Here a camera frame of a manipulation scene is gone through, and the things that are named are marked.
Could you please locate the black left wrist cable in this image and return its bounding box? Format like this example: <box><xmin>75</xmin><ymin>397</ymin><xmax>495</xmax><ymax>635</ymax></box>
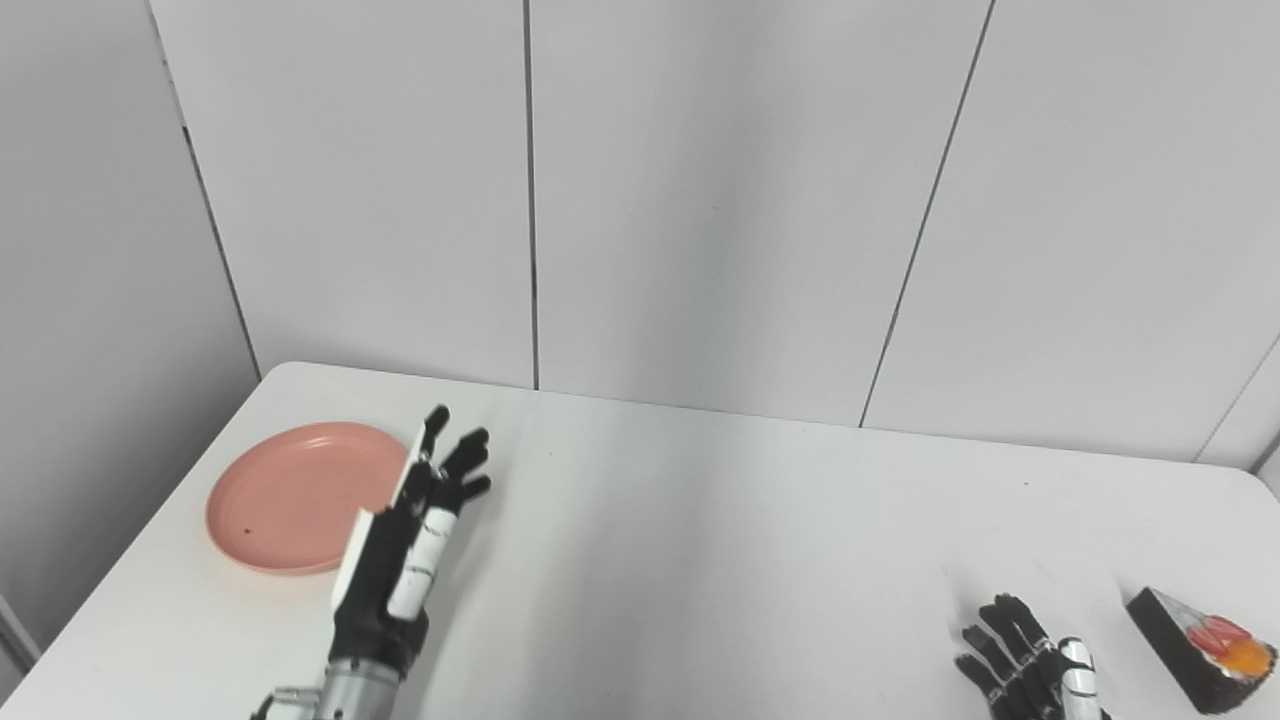
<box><xmin>250</xmin><ymin>685</ymin><xmax>321</xmax><ymax>720</ymax></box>

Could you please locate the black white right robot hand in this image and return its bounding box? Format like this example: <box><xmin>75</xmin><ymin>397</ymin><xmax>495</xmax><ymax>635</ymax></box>
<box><xmin>955</xmin><ymin>593</ymin><xmax>1113</xmax><ymax>720</ymax></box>

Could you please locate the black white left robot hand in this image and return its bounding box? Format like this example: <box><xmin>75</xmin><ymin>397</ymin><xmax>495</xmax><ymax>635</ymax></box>
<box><xmin>330</xmin><ymin>404</ymin><xmax>493</xmax><ymax>681</ymax></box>

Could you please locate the pink round plate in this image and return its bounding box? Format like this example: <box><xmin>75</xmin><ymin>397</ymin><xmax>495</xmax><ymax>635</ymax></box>
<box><xmin>206</xmin><ymin>421</ymin><xmax>411</xmax><ymax>576</ymax></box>

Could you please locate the chocolate cake slice with fruit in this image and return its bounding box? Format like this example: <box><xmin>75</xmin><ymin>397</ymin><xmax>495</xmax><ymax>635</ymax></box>
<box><xmin>1127</xmin><ymin>587</ymin><xmax>1279</xmax><ymax>715</ymax></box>

